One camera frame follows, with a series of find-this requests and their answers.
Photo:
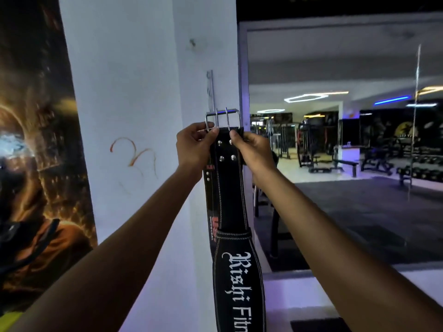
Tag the black red-label weightlifting belt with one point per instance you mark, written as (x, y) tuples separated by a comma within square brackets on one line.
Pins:
[(211, 203)]

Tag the person's left thumb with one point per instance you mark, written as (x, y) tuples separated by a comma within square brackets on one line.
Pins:
[(211, 134)]

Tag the metal wall hook rail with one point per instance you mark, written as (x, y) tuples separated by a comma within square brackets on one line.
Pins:
[(210, 89)]

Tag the black white-lettered weightlifting belt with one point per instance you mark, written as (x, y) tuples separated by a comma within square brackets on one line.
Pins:
[(229, 190)]

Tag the person's left forearm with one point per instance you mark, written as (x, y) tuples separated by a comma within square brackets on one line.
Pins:
[(114, 259)]

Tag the black floor mat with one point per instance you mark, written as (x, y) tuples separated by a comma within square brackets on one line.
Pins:
[(320, 325)]

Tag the dark orange wall poster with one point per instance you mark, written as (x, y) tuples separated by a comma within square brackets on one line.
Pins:
[(38, 162)]

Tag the large wall mirror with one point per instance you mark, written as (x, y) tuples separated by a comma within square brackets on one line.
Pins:
[(346, 210)]

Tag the person's right thumb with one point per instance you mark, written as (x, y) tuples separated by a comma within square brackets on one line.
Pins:
[(236, 137)]

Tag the blue light strip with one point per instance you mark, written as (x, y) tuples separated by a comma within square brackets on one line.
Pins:
[(391, 100)]

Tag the person's right hand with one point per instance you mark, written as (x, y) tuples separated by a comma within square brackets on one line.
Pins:
[(254, 153)]

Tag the black weight machine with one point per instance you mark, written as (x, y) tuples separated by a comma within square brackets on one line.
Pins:
[(305, 145)]

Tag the person's right forearm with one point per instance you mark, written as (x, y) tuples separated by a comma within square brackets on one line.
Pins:
[(339, 252)]

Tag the dumbbell rack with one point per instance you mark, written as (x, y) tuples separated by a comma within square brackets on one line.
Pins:
[(424, 165)]

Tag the black flat gym bench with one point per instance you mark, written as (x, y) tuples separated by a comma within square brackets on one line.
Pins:
[(346, 164)]

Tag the yellow-green sleeve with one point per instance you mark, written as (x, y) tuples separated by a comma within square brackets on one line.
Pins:
[(9, 322)]

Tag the person's left hand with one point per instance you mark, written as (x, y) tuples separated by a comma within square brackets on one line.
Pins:
[(193, 146)]

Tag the hexagonal white ceiling light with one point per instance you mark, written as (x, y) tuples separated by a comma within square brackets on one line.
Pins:
[(313, 96)]

